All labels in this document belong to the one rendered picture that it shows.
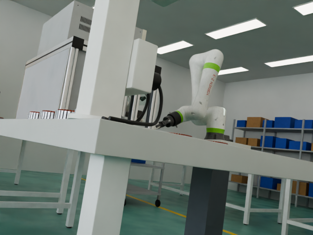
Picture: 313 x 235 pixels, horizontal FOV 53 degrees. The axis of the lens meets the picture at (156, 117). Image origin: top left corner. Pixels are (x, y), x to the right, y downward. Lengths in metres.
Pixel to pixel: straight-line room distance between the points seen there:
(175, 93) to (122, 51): 8.33
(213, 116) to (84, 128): 1.74
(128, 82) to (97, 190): 0.19
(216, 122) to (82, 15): 1.16
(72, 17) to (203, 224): 1.45
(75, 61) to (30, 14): 6.02
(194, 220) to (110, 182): 1.71
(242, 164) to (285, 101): 8.37
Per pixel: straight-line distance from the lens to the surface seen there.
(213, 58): 2.21
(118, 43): 0.55
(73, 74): 1.26
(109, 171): 0.49
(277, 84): 9.27
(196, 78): 2.32
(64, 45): 1.37
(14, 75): 6.92
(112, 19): 0.56
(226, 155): 0.61
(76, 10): 1.48
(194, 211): 2.18
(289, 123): 8.17
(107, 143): 0.45
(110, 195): 0.50
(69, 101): 1.24
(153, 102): 1.46
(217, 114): 2.17
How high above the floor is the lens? 0.71
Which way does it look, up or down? 7 degrees up
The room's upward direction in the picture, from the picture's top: 8 degrees clockwise
